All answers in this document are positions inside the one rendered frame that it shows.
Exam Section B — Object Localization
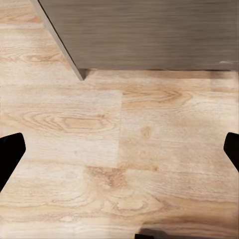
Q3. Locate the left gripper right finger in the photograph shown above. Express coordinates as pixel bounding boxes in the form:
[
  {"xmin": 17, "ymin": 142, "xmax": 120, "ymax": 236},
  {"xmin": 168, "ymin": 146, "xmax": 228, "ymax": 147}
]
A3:
[{"xmin": 224, "ymin": 132, "xmax": 239, "ymax": 172}]

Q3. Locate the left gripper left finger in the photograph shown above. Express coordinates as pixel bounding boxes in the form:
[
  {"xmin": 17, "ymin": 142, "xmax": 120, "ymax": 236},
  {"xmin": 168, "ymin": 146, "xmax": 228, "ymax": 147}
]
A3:
[{"xmin": 0, "ymin": 132, "xmax": 26, "ymax": 192}]

